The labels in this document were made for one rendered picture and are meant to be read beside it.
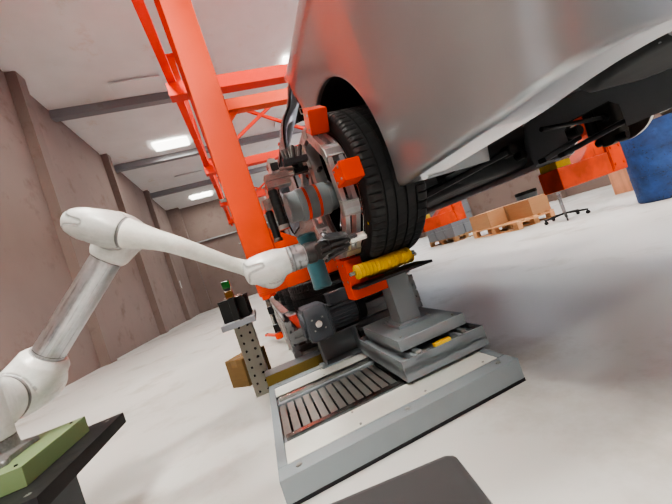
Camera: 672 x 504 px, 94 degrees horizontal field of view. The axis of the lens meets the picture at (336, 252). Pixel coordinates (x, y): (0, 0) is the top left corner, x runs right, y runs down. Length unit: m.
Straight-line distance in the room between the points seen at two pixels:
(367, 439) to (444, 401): 0.27
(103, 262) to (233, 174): 0.79
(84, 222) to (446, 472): 1.11
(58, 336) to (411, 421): 1.19
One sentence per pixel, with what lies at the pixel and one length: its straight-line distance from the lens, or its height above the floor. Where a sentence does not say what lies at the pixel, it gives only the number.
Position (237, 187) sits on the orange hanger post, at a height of 1.12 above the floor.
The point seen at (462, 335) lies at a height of 0.16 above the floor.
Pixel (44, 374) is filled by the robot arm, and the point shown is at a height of 0.54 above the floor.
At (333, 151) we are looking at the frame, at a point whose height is 0.95.
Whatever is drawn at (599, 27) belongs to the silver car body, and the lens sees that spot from 0.75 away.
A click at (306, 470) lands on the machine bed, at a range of 1.04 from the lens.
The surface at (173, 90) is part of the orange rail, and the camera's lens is 5.01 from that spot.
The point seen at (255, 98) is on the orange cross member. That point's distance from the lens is 4.29.
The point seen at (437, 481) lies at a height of 0.34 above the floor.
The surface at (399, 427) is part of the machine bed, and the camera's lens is 1.08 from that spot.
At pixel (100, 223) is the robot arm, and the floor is 0.92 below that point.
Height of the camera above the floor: 0.60
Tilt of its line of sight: 1 degrees up
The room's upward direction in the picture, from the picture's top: 19 degrees counter-clockwise
